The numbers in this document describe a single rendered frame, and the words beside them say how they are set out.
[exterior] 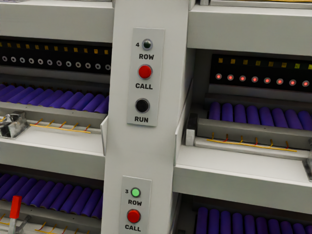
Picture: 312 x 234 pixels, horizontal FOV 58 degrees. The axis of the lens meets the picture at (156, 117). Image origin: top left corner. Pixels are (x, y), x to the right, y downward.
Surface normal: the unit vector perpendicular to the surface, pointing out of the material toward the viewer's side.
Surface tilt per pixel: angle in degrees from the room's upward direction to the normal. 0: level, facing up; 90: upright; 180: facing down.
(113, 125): 90
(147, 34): 90
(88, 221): 21
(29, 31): 111
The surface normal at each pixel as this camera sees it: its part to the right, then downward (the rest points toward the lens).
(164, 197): -0.20, 0.13
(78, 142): 0.00, -0.87
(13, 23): -0.22, 0.48
